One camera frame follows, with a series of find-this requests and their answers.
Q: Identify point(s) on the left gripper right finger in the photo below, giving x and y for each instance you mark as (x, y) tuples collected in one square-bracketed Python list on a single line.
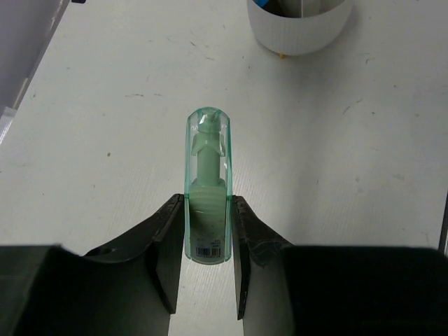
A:
[(263, 303)]

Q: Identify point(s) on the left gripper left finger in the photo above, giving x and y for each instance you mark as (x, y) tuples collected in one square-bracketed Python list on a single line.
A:
[(137, 275)]

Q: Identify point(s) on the green translucent cap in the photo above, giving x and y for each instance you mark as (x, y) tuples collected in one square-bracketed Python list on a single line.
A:
[(208, 186)]

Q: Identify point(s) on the white round divided container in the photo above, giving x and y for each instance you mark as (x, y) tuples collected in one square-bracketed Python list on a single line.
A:
[(295, 28)]

